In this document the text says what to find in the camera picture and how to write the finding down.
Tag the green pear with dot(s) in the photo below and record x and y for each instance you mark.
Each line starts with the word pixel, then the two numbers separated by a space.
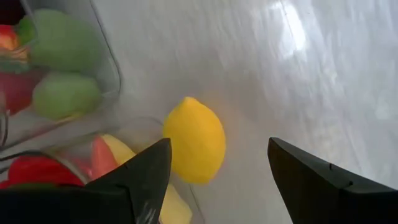
pixel 65 40

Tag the orange carrot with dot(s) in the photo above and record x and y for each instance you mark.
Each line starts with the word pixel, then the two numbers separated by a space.
pixel 101 160

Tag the yellow corn cob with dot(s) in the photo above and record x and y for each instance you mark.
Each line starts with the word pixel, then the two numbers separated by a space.
pixel 119 151

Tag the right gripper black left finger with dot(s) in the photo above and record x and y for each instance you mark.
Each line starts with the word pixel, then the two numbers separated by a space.
pixel 140 186

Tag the clear plastic container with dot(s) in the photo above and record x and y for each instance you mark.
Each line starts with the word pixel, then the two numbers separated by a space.
pixel 146 133
pixel 107 77

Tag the yellow lemon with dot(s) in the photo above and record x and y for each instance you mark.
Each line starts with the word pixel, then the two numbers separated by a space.
pixel 196 140

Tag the small green lime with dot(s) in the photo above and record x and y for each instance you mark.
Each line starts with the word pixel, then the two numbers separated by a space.
pixel 26 29

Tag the red bell pepper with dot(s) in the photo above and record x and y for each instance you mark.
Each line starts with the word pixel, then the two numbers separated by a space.
pixel 40 171

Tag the orange fruit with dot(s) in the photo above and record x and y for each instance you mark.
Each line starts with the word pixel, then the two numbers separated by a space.
pixel 7 40

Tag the white table mat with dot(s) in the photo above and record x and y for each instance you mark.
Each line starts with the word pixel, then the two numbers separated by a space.
pixel 280 77

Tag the dark brown avocado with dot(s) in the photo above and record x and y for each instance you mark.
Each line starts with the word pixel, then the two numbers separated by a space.
pixel 11 11

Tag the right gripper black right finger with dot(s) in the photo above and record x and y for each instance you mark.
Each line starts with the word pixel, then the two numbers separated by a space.
pixel 311 193

